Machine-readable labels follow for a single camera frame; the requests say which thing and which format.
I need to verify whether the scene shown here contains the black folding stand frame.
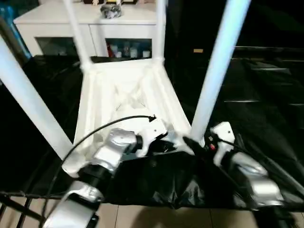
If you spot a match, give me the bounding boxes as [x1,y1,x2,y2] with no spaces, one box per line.
[0,190,48,228]

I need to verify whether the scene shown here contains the black mat cover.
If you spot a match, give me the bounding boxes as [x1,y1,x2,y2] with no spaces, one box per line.
[0,46,304,211]

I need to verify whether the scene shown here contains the white glass door cabinet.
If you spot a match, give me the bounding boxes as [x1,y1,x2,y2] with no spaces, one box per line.
[13,3,167,59]

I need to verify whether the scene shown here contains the white plastic table leg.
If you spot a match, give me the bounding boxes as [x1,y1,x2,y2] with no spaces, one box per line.
[155,0,167,63]
[63,0,93,71]
[190,0,252,144]
[0,35,73,156]

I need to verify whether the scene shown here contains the white plastic table top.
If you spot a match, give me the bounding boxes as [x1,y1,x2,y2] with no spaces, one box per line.
[61,57,205,178]

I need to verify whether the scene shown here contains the grey curtain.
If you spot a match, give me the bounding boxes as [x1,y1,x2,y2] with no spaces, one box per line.
[0,7,33,69]

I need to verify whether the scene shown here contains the dark speckled object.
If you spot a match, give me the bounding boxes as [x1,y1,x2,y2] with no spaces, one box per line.
[99,4,124,19]

